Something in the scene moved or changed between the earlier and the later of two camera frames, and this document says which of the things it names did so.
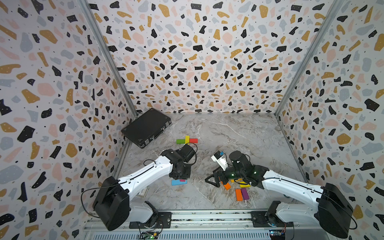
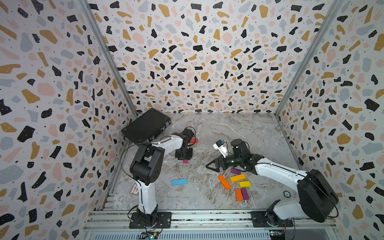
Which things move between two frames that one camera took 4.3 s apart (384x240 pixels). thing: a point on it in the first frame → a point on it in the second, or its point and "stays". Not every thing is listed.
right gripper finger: (215, 175) → (217, 169)
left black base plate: (159, 220) stays
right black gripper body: (231, 173) → (229, 161)
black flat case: (147, 127) stays
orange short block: (239, 195) stays
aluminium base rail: (211, 225) stays
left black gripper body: (184, 174) → (187, 154)
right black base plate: (259, 220) stays
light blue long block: (177, 182) stays
